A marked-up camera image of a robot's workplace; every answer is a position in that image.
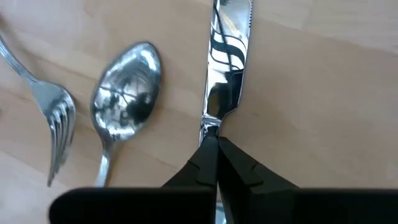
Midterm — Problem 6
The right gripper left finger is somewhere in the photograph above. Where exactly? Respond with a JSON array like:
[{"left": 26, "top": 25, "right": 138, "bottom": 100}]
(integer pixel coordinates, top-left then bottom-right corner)
[{"left": 49, "top": 135, "right": 218, "bottom": 224}]

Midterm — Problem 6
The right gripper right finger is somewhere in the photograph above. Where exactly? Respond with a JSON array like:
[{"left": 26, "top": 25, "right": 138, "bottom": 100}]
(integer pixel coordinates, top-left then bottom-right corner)
[{"left": 217, "top": 136, "right": 398, "bottom": 224}]

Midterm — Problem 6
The silver spoon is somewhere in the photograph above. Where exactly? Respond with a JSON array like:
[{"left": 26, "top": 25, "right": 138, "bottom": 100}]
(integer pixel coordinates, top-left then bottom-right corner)
[{"left": 90, "top": 42, "right": 162, "bottom": 187}]

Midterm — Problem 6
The silver fork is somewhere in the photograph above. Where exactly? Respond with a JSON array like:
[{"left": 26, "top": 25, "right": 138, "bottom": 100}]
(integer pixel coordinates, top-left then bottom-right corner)
[{"left": 0, "top": 34, "right": 77, "bottom": 187}]

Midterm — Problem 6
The silver knife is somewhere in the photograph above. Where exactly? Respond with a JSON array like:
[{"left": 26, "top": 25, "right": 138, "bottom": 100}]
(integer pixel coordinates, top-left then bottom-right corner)
[{"left": 198, "top": 0, "right": 254, "bottom": 224}]

